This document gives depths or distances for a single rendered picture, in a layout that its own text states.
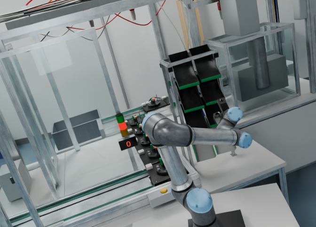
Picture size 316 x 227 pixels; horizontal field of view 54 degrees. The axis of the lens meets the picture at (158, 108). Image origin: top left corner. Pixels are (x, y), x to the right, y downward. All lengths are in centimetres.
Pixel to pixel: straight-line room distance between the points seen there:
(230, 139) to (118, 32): 420
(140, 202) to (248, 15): 180
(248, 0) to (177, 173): 181
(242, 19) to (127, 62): 304
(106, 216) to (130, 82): 383
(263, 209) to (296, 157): 154
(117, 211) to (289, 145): 187
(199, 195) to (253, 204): 48
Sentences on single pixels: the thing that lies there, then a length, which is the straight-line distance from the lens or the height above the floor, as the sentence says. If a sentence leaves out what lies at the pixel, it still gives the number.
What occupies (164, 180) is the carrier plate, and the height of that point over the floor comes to 97.
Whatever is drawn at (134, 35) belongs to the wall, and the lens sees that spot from 543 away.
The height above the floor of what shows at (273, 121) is 75.
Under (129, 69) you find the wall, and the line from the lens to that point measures 556.
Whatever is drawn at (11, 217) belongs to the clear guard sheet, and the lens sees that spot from 201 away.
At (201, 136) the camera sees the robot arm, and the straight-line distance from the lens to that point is 138.
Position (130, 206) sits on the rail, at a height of 92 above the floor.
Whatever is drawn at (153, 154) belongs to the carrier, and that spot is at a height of 99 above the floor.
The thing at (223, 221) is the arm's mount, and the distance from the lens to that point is 173.
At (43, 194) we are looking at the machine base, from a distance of 270.
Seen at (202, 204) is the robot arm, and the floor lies 116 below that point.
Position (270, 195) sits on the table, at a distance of 200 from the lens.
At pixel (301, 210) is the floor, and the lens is 322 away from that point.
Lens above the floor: 210
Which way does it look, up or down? 20 degrees down
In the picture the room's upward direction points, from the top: 15 degrees counter-clockwise
